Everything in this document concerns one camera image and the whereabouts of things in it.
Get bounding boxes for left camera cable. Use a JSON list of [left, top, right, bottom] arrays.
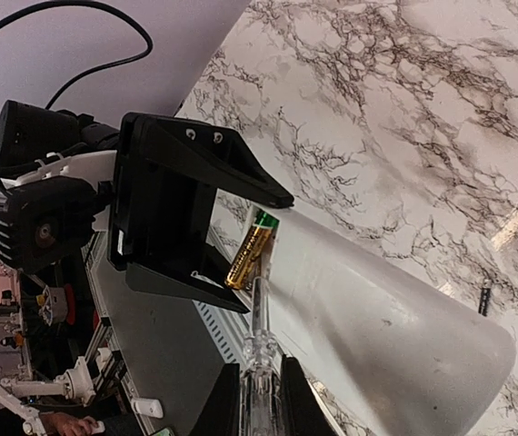
[[0, 0, 154, 113]]

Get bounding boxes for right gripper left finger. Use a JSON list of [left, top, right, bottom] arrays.
[[190, 363, 240, 436]]

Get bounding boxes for white remote control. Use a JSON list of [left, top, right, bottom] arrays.
[[268, 209, 516, 435]]

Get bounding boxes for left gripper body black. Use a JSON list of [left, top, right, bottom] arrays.
[[108, 113, 213, 271]]

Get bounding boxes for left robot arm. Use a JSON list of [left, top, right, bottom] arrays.
[[0, 101, 294, 312]]

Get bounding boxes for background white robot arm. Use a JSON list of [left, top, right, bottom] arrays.
[[0, 349, 335, 435]]

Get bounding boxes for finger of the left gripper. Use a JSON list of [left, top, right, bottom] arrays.
[[132, 114, 294, 209], [125, 263, 249, 313]]

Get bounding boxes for person hand in background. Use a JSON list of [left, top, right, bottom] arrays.
[[40, 412, 105, 436]]

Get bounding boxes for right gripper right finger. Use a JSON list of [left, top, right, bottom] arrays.
[[281, 355, 332, 436]]

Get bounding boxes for battery in remote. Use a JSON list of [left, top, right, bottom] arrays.
[[224, 210, 279, 291]]

